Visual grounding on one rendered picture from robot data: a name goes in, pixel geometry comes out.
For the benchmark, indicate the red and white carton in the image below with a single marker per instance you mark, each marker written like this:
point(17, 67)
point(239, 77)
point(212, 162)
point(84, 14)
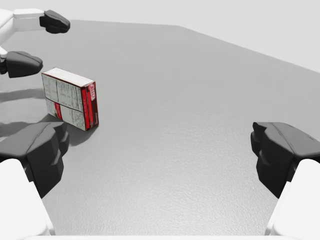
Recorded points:
point(70, 98)

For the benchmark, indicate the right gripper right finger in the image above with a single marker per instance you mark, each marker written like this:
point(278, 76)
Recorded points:
point(297, 175)

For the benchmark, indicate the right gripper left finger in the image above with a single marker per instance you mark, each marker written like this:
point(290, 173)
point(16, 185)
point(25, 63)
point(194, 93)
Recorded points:
point(22, 190)

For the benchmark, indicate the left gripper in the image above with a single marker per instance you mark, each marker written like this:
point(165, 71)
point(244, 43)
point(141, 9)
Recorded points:
point(4, 23)

